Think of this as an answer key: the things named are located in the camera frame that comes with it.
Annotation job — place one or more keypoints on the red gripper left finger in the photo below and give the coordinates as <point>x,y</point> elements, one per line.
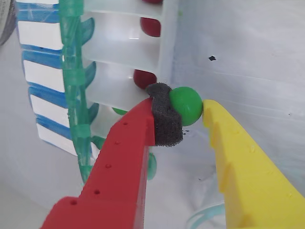
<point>114,171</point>

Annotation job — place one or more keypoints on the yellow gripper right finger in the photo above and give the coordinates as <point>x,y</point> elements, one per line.
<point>250,181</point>

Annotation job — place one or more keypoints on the green round pill ball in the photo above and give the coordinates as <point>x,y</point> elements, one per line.
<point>188,105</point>
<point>119,111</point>

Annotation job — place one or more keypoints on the weekly pill organizer box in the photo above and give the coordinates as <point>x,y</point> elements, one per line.
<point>114,35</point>

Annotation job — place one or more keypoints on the clear glass bowl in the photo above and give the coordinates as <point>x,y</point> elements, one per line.
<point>202,214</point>

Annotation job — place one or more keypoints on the white table cloth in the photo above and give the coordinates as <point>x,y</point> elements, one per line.
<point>238,59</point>

